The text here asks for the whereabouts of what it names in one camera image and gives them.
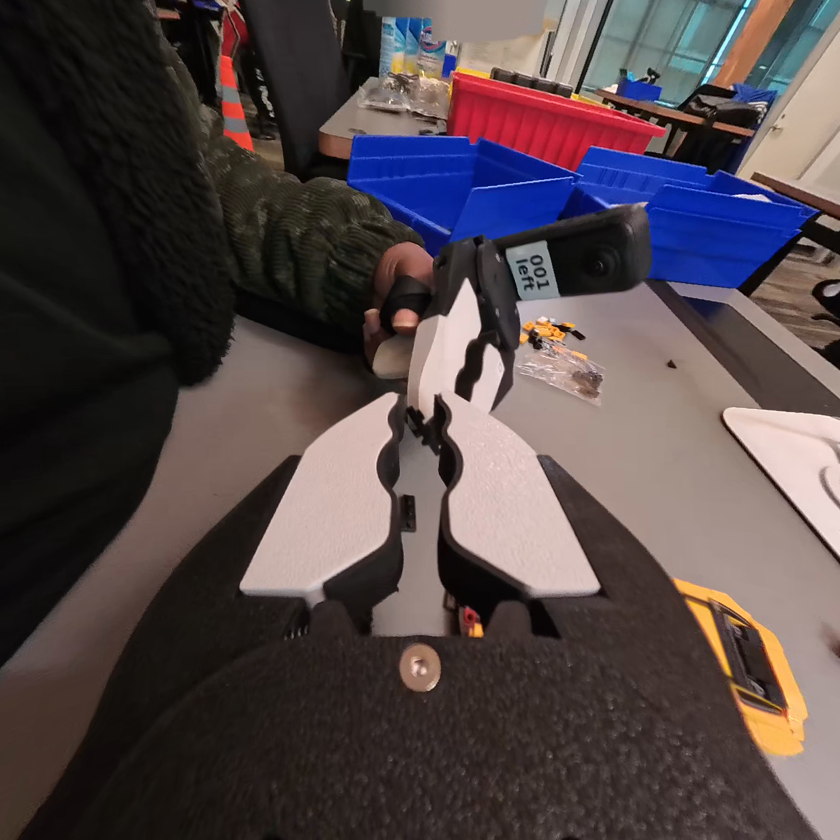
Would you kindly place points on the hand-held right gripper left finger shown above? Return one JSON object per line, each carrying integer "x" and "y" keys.
{"x": 328, "y": 518}

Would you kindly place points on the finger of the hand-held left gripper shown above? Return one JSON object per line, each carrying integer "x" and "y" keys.
{"x": 439, "y": 354}
{"x": 487, "y": 377}

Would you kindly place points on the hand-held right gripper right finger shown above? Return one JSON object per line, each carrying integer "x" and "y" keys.
{"x": 518, "y": 518}

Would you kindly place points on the black L-shaped lego plate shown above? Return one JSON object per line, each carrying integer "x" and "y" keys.
{"x": 420, "y": 423}

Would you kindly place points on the white book stand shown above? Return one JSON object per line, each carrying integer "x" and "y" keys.
{"x": 774, "y": 446}

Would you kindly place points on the yellow lego car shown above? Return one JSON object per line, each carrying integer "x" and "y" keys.
{"x": 768, "y": 722}

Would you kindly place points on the pile of small lego pieces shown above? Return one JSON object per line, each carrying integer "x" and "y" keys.
{"x": 548, "y": 328}

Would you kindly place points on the person's left hand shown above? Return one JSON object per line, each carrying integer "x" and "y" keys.
{"x": 403, "y": 259}

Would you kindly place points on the clear plastic bag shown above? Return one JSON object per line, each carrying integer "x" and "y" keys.
{"x": 564, "y": 377}

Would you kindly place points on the red storage bin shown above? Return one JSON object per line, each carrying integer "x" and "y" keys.
{"x": 525, "y": 124}

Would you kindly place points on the black tray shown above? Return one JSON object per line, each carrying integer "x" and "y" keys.
{"x": 531, "y": 82}

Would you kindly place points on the clear bags of parts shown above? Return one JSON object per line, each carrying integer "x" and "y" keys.
{"x": 400, "y": 95}

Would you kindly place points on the grey office desk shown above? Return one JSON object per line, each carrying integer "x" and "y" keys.
{"x": 341, "y": 131}

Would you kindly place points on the large blue storage bin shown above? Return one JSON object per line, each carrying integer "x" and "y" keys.
{"x": 722, "y": 229}

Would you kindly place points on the brown office desk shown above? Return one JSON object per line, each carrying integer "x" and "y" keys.
{"x": 656, "y": 115}
{"x": 800, "y": 190}

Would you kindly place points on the blue white wipes canister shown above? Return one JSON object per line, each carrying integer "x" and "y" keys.
{"x": 408, "y": 43}
{"x": 431, "y": 49}
{"x": 388, "y": 46}

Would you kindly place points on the black office chair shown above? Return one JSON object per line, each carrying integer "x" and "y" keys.
{"x": 295, "y": 79}
{"x": 715, "y": 124}

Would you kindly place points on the orange traffic cone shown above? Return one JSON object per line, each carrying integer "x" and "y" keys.
{"x": 235, "y": 111}

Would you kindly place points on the person's dark clothing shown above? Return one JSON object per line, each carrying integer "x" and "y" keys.
{"x": 79, "y": 262}

